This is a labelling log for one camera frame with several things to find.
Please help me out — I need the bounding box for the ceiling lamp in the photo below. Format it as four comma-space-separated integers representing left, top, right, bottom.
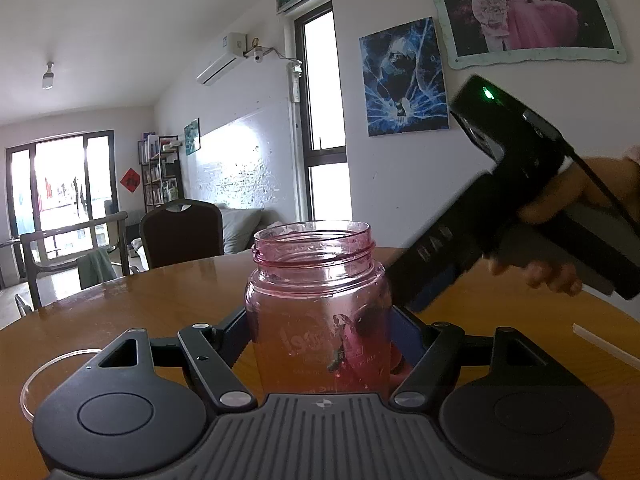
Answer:
41, 62, 54, 90

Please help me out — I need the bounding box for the security camera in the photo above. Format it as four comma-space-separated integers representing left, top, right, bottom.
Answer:
243, 37, 291, 63

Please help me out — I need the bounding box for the wooden armchair with cloth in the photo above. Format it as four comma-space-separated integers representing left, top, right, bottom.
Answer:
16, 211, 140, 316

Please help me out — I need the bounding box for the grey sofa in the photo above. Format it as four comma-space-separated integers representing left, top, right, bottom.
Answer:
216, 204, 283, 255

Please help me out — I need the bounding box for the red diamond wall decoration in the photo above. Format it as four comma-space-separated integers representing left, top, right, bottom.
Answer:
120, 168, 142, 193

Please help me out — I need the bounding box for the bookshelf with books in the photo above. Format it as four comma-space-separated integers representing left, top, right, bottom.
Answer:
138, 132, 184, 212

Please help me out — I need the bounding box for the person's right hand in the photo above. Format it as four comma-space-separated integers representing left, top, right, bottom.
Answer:
487, 155, 640, 297

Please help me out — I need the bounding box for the white air conditioner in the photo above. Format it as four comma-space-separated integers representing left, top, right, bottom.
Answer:
196, 32, 247, 86

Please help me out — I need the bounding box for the black cable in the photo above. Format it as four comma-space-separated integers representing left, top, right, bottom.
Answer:
522, 109, 640, 226

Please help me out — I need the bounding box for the pink transparent glass bottle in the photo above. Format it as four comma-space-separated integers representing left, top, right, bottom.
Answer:
245, 220, 392, 398

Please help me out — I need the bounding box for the small teal wall picture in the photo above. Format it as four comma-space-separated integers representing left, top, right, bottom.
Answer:
183, 118, 201, 156

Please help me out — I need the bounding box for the white strip on table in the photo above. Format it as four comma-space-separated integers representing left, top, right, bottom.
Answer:
572, 324, 640, 370

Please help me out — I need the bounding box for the dark chair behind table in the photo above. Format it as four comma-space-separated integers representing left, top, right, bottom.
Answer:
140, 198, 224, 270

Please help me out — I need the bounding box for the blue anime poster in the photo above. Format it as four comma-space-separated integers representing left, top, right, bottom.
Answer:
359, 18, 449, 136

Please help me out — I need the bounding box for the framed wedding photo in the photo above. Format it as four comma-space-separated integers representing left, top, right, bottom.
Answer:
434, 0, 627, 70

